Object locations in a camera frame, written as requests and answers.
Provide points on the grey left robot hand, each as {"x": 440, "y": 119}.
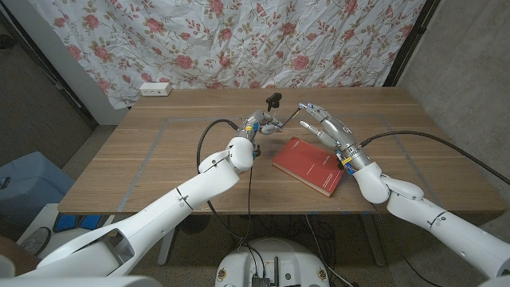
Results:
{"x": 259, "y": 121}

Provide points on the black backdrop stand pole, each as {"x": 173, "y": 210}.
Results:
{"x": 412, "y": 40}

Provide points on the black round disc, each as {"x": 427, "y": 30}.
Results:
{"x": 195, "y": 225}

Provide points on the white robot torso shell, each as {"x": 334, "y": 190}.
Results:
{"x": 79, "y": 282}

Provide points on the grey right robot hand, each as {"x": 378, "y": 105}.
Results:
{"x": 338, "y": 133}

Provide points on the blue plastic bin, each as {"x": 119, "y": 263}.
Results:
{"x": 28, "y": 179}

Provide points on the clear spray bottle black nozzle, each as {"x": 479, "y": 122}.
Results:
{"x": 273, "y": 101}

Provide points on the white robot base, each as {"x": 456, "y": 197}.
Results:
{"x": 271, "y": 259}

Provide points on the floral backdrop cloth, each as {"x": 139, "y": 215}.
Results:
{"x": 239, "y": 40}

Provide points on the white power strip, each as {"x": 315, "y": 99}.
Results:
{"x": 153, "y": 89}

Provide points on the red notebook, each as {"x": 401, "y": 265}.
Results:
{"x": 311, "y": 167}

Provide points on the black mechanical pencil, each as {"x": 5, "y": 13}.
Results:
{"x": 291, "y": 116}

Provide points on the blue floor mat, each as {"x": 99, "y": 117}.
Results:
{"x": 79, "y": 222}

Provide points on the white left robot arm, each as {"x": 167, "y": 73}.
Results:
{"x": 179, "y": 199}

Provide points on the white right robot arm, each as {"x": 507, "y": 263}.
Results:
{"x": 438, "y": 223}

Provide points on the grey table leg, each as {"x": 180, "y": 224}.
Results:
{"x": 374, "y": 243}
{"x": 165, "y": 251}

